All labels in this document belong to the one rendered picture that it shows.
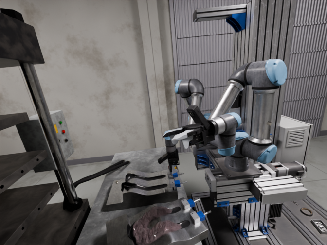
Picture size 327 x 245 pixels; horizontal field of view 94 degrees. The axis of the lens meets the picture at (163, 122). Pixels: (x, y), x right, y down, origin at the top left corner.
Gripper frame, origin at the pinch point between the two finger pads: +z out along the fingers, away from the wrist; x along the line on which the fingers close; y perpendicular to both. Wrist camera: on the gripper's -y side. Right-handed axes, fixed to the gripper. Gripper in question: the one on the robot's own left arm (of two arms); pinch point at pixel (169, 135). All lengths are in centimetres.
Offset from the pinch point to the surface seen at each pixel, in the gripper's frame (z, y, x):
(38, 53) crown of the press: 40, -50, 66
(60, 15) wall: 23, -170, 270
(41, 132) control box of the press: 54, -4, 84
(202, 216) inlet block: -20, 57, 15
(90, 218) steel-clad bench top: 38, 58, 61
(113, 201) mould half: 22, 52, 58
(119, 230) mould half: 23, 51, 30
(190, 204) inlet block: -20, 56, 26
